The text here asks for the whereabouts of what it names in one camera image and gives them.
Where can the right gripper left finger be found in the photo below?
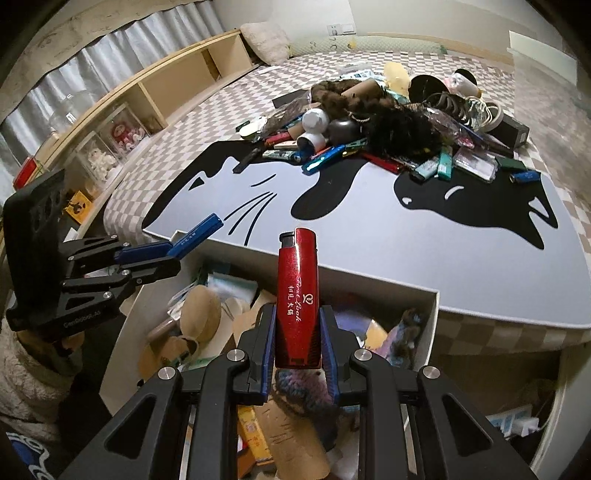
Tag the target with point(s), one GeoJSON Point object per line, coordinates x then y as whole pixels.
{"type": "Point", "coordinates": [254, 378]}

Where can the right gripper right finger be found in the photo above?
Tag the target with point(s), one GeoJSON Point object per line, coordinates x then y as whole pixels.
{"type": "Point", "coordinates": [344, 383]}

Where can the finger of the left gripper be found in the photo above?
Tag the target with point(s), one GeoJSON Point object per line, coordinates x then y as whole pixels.
{"type": "Point", "coordinates": [136, 272]}
{"type": "Point", "coordinates": [144, 252]}

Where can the red glitter lighter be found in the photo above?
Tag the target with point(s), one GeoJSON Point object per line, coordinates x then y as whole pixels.
{"type": "Point", "coordinates": [298, 336]}

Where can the crocheted purple doily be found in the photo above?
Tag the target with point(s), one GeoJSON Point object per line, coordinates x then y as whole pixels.
{"type": "Point", "coordinates": [305, 394]}

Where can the blue lighter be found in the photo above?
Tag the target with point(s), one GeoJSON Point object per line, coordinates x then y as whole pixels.
{"type": "Point", "coordinates": [197, 235]}

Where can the white cardboard collection box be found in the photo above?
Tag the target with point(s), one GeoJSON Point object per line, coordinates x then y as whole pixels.
{"type": "Point", "coordinates": [184, 423]}

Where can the wooden round disc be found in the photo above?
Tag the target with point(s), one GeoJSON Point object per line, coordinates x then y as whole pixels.
{"type": "Point", "coordinates": [200, 315]}

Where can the wooden bed shelf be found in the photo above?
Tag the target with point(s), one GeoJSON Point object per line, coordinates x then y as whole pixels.
{"type": "Point", "coordinates": [107, 137]}

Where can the white cylinder cup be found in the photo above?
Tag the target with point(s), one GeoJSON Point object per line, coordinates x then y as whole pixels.
{"type": "Point", "coordinates": [311, 143]}

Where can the grey curtain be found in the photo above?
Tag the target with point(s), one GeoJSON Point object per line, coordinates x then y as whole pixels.
{"type": "Point", "coordinates": [85, 52]}

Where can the black and white cat mat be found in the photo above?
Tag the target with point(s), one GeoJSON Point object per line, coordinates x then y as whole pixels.
{"type": "Point", "coordinates": [500, 249]}

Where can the white power strip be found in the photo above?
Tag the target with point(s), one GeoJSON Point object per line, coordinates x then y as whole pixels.
{"type": "Point", "coordinates": [515, 422]}

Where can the white round-cap bottle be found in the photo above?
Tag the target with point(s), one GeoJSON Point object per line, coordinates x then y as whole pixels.
{"type": "Point", "coordinates": [315, 120]}

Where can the teal lighter on mat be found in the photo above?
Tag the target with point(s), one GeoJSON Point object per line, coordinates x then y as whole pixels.
{"type": "Point", "coordinates": [445, 166]}

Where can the dark metal bell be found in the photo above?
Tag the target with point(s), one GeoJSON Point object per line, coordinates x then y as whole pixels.
{"type": "Point", "coordinates": [343, 131]}

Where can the brown fur piece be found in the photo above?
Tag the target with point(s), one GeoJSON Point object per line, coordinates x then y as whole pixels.
{"type": "Point", "coordinates": [353, 99]}

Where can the white fluffy pillow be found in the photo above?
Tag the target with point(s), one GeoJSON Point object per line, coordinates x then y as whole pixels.
{"type": "Point", "coordinates": [268, 41]}

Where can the cardboard tube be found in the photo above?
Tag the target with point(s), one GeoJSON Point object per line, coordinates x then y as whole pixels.
{"type": "Point", "coordinates": [365, 90]}

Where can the black round bowl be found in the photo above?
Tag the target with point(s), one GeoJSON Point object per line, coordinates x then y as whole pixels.
{"type": "Point", "coordinates": [424, 88]}

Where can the long green bolster pillow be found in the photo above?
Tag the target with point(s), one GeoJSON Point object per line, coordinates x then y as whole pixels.
{"type": "Point", "coordinates": [372, 43]}

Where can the clear storage bin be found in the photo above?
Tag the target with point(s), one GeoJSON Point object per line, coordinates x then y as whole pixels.
{"type": "Point", "coordinates": [548, 101]}

